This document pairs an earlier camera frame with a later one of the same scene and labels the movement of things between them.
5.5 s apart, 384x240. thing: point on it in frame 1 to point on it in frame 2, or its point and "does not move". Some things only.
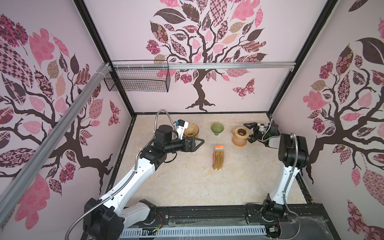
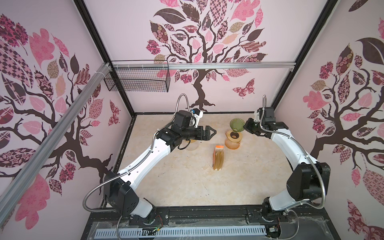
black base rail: x=301 y=221 does not move
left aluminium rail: x=17 y=184 does not move
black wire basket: x=139 y=76 does not move
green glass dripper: x=217 y=128 to x=237 y=125
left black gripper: x=192 y=148 to x=200 y=130
